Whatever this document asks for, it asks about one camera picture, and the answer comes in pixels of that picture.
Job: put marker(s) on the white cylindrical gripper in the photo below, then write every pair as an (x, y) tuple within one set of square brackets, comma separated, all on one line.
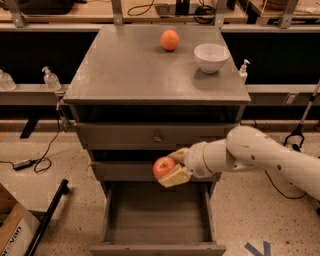
[(196, 160)]

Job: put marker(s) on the red apple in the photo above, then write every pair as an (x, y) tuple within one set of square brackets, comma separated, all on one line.
[(162, 166)]

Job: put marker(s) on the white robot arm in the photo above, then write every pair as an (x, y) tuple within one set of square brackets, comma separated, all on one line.
[(244, 148)]

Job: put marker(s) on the grey open bottom drawer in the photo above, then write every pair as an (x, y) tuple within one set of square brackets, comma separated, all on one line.
[(146, 219)]

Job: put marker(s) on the grey middle drawer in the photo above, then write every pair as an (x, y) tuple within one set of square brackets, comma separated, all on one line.
[(123, 171)]

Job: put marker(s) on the grey wooden drawer cabinet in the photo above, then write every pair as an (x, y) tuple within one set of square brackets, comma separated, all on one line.
[(127, 77)]

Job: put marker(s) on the grey top drawer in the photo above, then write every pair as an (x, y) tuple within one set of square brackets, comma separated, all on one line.
[(147, 136)]

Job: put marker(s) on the white ceramic bowl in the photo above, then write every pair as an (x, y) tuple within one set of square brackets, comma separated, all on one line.
[(210, 58)]

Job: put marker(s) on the black bar on floor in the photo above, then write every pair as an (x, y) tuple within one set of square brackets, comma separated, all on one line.
[(47, 216)]

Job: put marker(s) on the grabber tool with white pole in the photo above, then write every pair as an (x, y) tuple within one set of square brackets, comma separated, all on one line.
[(298, 130)]

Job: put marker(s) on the orange fruit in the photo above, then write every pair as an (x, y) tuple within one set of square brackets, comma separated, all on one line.
[(169, 40)]

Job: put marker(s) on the clear pump bottle left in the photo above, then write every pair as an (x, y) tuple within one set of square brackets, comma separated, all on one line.
[(51, 80)]

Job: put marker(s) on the cardboard box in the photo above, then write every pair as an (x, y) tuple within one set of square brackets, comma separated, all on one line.
[(18, 227)]

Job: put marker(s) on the black power adapter with cable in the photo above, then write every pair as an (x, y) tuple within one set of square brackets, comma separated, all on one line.
[(43, 163)]

